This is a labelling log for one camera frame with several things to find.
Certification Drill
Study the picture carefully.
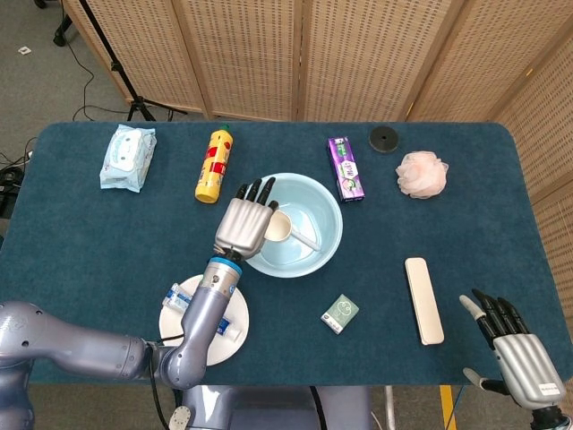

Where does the black round disc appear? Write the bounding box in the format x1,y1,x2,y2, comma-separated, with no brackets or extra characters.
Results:
368,126,401,155

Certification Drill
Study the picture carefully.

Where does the grey-blue robot torso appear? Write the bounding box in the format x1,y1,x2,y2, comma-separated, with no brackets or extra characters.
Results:
167,384,375,430

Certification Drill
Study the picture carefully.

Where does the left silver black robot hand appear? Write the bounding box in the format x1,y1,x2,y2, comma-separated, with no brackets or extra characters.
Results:
213,176,280,262

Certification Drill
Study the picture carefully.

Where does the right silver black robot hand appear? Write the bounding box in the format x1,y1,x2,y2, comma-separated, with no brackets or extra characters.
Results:
458,288,566,411

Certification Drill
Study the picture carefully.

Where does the beige long flat case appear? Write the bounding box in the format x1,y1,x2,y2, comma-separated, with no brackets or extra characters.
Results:
404,256,446,346

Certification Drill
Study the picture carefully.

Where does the yellow red bottle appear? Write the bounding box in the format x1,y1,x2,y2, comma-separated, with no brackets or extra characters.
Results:
194,124,235,205

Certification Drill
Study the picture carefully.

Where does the green white tissue pack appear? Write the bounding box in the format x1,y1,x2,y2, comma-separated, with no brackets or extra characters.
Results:
320,293,361,335

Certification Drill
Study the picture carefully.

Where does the black tripod stand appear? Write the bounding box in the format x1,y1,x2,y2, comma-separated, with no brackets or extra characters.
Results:
53,0,189,123

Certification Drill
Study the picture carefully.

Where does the white paper cup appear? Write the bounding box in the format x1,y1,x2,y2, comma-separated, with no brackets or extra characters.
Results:
263,210,295,244

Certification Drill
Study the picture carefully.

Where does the pink mesh bath pouf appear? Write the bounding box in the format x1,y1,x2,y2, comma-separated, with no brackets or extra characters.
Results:
395,150,450,201

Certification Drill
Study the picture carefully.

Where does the blue felt table cover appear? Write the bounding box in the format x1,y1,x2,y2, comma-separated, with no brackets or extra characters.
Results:
0,121,573,387

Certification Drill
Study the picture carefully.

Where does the yellow vertical bar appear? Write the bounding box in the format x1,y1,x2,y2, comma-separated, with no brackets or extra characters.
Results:
440,385,457,430

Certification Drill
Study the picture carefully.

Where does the black floor equipment with cables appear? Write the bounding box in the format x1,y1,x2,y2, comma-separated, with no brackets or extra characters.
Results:
0,136,37,220

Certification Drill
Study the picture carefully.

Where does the grey white toothbrush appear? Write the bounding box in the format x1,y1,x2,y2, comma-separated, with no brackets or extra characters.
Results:
290,230,322,253

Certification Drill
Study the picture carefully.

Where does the white paper plate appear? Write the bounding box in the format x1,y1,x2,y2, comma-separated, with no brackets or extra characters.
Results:
158,273,251,368

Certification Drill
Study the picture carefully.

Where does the blue white toothpaste tube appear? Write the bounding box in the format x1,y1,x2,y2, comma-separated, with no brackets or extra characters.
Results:
161,282,244,344

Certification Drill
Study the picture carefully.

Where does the light blue plastic bowl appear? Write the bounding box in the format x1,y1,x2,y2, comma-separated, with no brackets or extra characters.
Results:
230,172,345,280

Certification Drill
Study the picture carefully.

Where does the purple toothpaste box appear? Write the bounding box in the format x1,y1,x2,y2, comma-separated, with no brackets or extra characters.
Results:
327,136,366,204

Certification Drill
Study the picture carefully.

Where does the light blue wet wipes pack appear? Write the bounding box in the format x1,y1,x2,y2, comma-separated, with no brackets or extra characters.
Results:
98,124,158,194

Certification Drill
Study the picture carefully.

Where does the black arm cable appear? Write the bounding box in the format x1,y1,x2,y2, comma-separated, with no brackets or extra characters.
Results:
146,333,187,430

